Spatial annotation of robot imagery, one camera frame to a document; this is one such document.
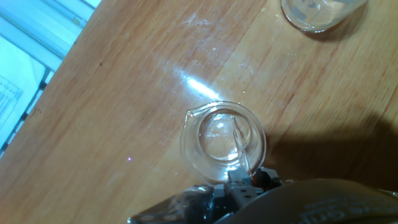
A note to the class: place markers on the wooden board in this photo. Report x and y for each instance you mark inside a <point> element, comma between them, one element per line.
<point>109,124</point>

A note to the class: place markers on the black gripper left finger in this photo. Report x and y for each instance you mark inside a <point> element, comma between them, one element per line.
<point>241,188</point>

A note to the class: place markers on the white printed paper sheet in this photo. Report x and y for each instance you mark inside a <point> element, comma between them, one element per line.
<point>15,77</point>

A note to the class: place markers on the glass dropper with red bulb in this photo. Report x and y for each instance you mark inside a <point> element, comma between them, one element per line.
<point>240,143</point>

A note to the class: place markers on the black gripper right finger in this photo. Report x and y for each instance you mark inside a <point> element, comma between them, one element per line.
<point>267,179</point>

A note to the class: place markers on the clear glass beaker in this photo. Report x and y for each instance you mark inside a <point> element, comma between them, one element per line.
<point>192,149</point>
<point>320,15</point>

